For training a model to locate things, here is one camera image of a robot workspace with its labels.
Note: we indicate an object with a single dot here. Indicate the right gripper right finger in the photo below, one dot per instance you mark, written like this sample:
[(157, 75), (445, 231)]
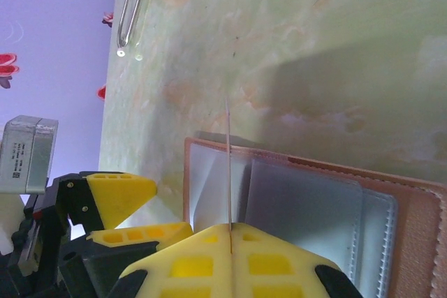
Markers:
[(272, 266)]

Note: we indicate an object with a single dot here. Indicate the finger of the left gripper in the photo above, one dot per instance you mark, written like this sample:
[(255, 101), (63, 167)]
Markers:
[(139, 235), (118, 197)]

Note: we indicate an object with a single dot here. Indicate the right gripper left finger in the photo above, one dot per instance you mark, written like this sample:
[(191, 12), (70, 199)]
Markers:
[(195, 266)]

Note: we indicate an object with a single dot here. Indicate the brown leather card holder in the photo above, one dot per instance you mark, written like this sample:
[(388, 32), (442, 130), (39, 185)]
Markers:
[(307, 200)]

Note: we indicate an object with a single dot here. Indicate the red VIP card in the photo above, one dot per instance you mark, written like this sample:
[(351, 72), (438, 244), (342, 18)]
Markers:
[(229, 179)]

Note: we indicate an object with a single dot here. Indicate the blue stethoscope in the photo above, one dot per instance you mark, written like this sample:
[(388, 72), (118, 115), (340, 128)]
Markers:
[(121, 53)]

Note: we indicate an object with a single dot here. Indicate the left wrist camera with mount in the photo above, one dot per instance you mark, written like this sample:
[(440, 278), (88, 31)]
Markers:
[(31, 151)]

